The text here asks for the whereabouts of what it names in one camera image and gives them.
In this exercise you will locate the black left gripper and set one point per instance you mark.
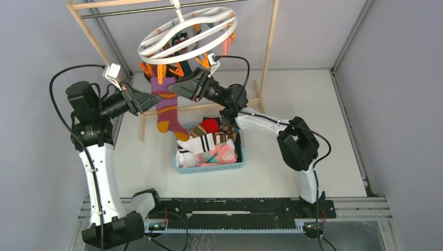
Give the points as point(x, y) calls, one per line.
point(138, 101)

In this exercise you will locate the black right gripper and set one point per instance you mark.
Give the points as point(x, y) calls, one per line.
point(193, 86)

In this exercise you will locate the orange clothespin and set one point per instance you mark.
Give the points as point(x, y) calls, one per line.
point(161, 73)
point(203, 61)

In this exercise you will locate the purple striped sock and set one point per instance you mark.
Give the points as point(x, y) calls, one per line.
point(167, 109)

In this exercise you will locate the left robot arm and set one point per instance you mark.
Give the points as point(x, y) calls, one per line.
point(111, 224)

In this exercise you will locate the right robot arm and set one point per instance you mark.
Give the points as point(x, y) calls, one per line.
point(298, 144)

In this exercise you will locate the white round sock hanger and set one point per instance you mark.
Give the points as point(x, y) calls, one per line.
point(188, 35)

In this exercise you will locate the red sock in basket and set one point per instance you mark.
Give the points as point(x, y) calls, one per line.
point(210, 125)

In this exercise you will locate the pink clothespin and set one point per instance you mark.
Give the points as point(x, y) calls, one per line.
point(226, 46)

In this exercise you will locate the white black striped sock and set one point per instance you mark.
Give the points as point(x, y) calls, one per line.
point(198, 145)

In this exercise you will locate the pink sock in basket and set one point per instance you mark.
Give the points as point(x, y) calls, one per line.
point(223, 153)

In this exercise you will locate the metal hanging rod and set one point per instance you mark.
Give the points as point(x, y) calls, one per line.
point(154, 9)

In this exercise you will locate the light blue plastic basket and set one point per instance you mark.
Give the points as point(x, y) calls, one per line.
point(186, 162)

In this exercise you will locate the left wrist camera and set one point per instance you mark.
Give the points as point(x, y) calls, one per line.
point(111, 74)

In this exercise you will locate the wooden drying rack frame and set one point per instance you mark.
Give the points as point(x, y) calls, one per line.
point(74, 9)

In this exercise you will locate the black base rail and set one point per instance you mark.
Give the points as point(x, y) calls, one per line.
point(240, 214)

